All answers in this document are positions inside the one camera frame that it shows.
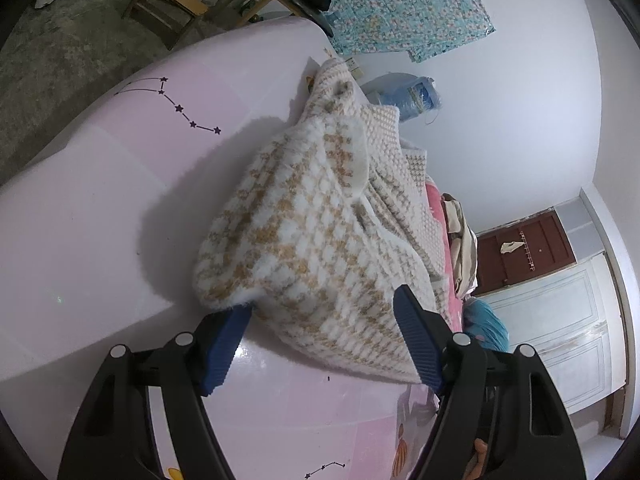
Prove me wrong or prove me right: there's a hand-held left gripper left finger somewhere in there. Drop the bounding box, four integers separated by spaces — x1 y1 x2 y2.
56 304 252 480

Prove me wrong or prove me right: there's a white wardrobe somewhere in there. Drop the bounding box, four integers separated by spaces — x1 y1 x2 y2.
480 185 640 441

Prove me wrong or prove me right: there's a teal floral wall cloth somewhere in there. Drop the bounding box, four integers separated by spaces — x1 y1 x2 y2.
307 0 496 63

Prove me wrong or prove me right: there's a beige clothes pile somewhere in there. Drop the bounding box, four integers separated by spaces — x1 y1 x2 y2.
440 192 478 296

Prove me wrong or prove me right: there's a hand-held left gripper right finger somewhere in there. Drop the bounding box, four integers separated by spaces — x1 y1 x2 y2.
392 284 588 480

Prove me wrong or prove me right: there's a pink floral blanket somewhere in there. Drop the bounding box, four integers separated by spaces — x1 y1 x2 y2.
422 180 466 333

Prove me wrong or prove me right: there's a wall hook rack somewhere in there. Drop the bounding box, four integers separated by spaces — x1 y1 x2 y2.
517 230 536 271

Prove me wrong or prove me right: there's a brown door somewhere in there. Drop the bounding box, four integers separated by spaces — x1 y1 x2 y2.
470 210 576 297

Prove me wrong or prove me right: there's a beige white houndstooth coat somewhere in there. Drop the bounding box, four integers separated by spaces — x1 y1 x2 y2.
192 57 463 386

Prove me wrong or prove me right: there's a blue water jug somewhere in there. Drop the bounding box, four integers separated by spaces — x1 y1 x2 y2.
362 72 443 123

